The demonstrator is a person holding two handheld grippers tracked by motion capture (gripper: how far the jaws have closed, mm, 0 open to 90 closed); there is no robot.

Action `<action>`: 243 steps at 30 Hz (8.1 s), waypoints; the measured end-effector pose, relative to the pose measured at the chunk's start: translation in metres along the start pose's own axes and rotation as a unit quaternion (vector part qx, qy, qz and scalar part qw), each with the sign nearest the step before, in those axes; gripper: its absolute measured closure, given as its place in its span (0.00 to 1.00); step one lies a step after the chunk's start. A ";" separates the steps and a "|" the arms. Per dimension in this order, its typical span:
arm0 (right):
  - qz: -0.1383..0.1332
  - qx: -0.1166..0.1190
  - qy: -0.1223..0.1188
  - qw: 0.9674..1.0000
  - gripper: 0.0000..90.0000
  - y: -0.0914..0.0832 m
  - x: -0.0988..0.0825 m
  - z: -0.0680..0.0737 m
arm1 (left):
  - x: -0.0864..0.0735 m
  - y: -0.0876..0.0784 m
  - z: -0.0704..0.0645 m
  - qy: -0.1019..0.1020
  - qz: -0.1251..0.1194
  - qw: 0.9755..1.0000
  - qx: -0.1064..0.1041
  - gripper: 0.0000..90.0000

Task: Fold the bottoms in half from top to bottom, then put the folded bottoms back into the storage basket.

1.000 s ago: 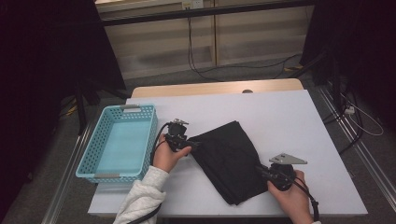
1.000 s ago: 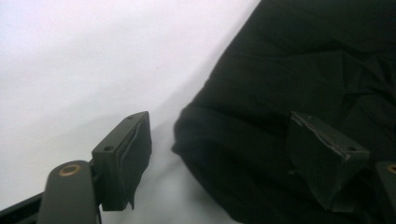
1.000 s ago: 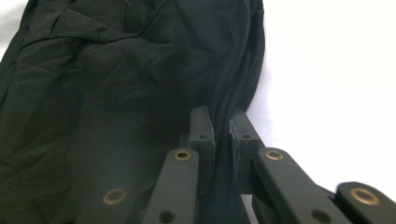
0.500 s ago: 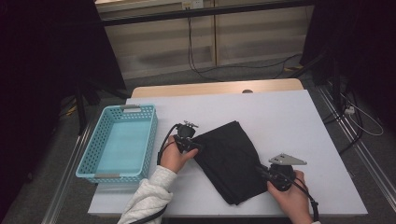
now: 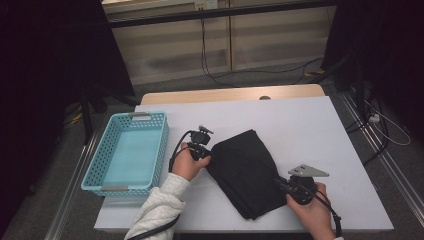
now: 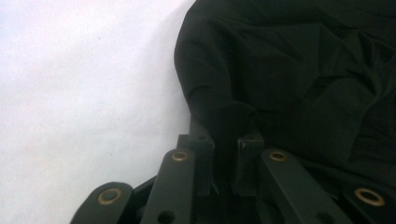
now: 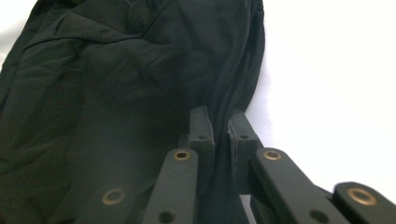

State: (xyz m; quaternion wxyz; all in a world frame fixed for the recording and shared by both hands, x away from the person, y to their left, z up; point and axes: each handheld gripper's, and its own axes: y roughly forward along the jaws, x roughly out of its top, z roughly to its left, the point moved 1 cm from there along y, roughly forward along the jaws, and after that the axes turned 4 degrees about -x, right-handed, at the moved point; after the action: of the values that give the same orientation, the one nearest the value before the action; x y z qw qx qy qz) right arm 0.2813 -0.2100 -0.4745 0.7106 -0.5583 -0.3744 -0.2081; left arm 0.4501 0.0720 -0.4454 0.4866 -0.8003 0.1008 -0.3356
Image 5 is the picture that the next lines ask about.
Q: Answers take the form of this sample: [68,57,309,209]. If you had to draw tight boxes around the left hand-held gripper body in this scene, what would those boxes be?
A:
[186,124,215,161]

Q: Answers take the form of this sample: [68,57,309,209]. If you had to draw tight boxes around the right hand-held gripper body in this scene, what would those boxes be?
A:
[284,164,330,206]

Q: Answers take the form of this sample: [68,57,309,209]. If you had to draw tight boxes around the black pants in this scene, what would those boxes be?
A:
[205,129,290,221]

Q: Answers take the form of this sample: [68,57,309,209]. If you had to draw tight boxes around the light blue plastic basket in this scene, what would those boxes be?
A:
[81,111,170,198]

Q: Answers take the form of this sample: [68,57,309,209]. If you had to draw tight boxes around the person's left hand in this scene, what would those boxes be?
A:
[171,151,212,183]

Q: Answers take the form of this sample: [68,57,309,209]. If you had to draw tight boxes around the person's right hand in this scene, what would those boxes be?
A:
[286,182,338,240]

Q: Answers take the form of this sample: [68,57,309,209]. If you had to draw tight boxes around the beige cabinet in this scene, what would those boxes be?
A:
[101,0,338,86]

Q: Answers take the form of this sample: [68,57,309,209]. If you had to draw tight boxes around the black metal stand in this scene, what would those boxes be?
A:
[79,84,141,146]
[313,54,368,118]

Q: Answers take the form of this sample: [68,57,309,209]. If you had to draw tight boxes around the black horizontal bar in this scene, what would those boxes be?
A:
[108,0,338,29]

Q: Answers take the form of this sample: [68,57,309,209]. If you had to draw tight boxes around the black curtain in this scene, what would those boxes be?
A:
[0,0,136,234]
[321,0,424,141]

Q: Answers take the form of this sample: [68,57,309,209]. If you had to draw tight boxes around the right hand-held gripper cable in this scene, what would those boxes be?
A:
[306,184,344,239]

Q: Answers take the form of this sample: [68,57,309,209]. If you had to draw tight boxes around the hand-held gripper cable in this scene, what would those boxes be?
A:
[306,184,344,239]
[126,129,195,240]

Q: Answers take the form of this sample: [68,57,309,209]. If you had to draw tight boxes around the black cable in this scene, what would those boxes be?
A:
[213,56,324,81]
[344,96,391,167]
[199,18,241,89]

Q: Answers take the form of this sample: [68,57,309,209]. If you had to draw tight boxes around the aluminium floor rail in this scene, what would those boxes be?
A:
[44,131,101,240]
[338,91,424,219]

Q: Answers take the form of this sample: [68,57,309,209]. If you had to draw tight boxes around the white cable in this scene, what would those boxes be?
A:
[363,98,412,147]

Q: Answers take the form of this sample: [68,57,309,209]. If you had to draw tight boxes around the left hand-held gripper cable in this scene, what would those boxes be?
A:
[126,129,195,240]

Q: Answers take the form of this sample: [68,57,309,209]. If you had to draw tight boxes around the white wall socket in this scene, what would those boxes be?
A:
[194,0,219,10]

